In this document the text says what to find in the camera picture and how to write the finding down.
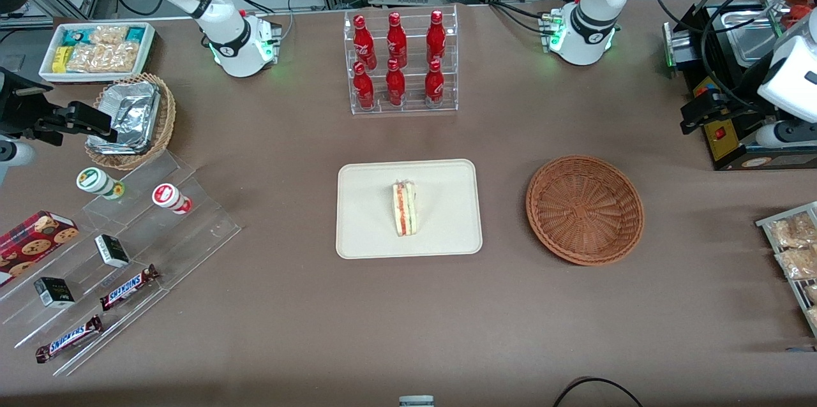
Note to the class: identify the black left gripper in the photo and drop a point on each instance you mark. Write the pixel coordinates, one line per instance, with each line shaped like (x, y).
(744, 98)

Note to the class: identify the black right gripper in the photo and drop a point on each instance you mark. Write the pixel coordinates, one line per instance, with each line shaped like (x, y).
(19, 107)

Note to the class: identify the triangle sandwich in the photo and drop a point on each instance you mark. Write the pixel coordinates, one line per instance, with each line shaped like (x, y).
(404, 209)

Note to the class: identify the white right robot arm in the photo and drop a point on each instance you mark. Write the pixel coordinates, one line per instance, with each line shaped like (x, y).
(236, 50)

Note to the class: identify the light wicker basket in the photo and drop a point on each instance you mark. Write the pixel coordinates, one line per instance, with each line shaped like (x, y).
(163, 120)

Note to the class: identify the tray of wrapped pastries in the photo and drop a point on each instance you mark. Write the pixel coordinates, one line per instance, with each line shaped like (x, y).
(766, 223)

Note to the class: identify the brown round wicker basket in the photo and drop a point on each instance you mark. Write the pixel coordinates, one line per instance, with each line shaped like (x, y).
(584, 209)

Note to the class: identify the cream rectangular plastic tray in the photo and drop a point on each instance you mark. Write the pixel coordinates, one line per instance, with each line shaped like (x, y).
(440, 215)

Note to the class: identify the stack of aluminium foil trays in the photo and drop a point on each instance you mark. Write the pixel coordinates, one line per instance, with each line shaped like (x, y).
(131, 113)

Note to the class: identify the green lid sunflower cup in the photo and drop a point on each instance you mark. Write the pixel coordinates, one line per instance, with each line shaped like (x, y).
(96, 180)

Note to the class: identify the white snack bin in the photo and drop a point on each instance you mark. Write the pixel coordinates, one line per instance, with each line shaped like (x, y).
(48, 72)

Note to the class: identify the clear bag of crackers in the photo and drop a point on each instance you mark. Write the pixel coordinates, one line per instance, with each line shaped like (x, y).
(812, 316)
(810, 293)
(108, 34)
(121, 57)
(798, 262)
(791, 231)
(86, 58)

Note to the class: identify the yellow snack packet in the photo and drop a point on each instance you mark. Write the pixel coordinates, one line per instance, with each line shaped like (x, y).
(60, 60)

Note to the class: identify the teal snack packet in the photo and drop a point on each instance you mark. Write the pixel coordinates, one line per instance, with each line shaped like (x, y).
(75, 37)
(135, 34)

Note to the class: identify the black countertop appliance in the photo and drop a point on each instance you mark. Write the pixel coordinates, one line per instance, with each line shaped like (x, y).
(708, 21)

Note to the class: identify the red lid yogurt cup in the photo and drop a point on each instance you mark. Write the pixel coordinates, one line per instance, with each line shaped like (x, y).
(169, 196)

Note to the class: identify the red plaid cookie box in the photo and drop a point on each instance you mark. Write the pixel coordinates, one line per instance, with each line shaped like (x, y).
(35, 241)

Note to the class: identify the small black carton box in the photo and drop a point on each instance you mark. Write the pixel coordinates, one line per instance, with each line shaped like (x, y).
(112, 251)
(54, 292)

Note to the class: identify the clear acrylic stepped display stand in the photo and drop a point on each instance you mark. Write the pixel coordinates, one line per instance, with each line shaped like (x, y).
(191, 235)

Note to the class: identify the Snickers chocolate bar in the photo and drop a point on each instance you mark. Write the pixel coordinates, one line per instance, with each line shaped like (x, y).
(69, 338)
(129, 288)

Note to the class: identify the red cola bottle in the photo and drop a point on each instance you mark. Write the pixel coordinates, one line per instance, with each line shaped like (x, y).
(396, 85)
(396, 40)
(436, 37)
(434, 83)
(362, 42)
(364, 88)

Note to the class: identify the clear acrylic bottle rack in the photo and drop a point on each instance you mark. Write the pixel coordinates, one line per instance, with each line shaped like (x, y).
(415, 104)

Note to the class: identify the grey device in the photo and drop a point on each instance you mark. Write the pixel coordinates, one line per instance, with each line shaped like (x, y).
(416, 401)

